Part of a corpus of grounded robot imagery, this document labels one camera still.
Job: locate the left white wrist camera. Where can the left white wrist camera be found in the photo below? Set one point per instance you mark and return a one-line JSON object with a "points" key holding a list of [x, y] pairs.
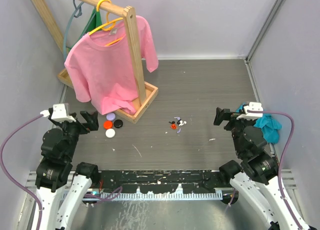
{"points": [[58, 113]]}

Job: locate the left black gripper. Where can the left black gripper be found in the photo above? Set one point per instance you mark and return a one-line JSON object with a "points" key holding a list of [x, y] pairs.
{"points": [[91, 123]]}

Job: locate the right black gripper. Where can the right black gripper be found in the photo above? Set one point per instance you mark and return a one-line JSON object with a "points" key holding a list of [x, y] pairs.
{"points": [[224, 113]]}

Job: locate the black earbud case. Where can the black earbud case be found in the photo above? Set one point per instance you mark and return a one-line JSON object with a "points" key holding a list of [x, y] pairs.
{"points": [[118, 123]]}

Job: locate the yellow hanger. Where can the yellow hanger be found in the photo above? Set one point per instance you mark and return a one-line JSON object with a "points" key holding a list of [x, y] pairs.
{"points": [[109, 25]]}

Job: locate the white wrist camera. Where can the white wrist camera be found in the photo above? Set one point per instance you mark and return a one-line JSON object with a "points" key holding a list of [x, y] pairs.
{"points": [[250, 111], [58, 113]]}

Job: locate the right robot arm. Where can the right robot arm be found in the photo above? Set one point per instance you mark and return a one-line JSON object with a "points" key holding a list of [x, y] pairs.
{"points": [[258, 177]]}

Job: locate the teal crumpled cloth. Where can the teal crumpled cloth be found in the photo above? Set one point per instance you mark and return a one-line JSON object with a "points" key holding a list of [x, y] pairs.
{"points": [[269, 127]]}

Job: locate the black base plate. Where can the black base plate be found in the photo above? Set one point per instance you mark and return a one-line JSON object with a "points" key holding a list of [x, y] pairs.
{"points": [[163, 181]]}

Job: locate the purple earbud case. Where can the purple earbud case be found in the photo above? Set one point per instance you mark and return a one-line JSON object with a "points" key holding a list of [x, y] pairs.
{"points": [[111, 116]]}

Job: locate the wooden clothes rack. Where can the wooden clothes rack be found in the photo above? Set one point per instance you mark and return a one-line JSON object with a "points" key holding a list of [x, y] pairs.
{"points": [[146, 91]]}

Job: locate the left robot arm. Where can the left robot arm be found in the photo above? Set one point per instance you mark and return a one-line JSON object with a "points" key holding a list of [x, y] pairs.
{"points": [[57, 150]]}

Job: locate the green garment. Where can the green garment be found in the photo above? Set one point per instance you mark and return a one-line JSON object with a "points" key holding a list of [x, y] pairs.
{"points": [[94, 22]]}

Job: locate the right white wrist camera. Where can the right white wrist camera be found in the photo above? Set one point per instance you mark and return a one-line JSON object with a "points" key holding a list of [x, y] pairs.
{"points": [[250, 111]]}

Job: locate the teal hanger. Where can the teal hanger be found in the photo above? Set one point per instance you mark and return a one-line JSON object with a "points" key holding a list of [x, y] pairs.
{"points": [[77, 13]]}

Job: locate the red earbud case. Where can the red earbud case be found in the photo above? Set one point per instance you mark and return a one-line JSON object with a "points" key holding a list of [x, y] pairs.
{"points": [[108, 124]]}

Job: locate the pink t-shirt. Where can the pink t-shirt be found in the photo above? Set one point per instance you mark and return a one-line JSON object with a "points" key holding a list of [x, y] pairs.
{"points": [[100, 68]]}

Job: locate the white earbud case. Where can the white earbud case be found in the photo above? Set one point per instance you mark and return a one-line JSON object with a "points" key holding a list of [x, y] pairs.
{"points": [[110, 133]]}

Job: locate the white slotted cable duct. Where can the white slotted cable duct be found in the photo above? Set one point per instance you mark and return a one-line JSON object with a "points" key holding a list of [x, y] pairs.
{"points": [[177, 195]]}

